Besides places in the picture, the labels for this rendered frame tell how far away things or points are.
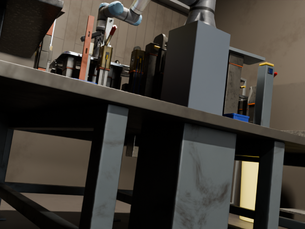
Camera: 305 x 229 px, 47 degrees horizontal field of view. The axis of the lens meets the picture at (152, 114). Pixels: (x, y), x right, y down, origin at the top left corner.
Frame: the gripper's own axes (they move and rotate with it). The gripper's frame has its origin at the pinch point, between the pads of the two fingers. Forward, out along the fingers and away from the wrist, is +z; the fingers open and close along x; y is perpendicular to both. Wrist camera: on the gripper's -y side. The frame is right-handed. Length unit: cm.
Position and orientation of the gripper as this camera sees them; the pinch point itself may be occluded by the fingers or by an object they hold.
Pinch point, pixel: (93, 61)
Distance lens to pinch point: 207.8
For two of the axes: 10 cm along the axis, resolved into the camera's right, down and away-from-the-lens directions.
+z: -1.3, 9.8, -1.3
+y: 8.9, 1.7, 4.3
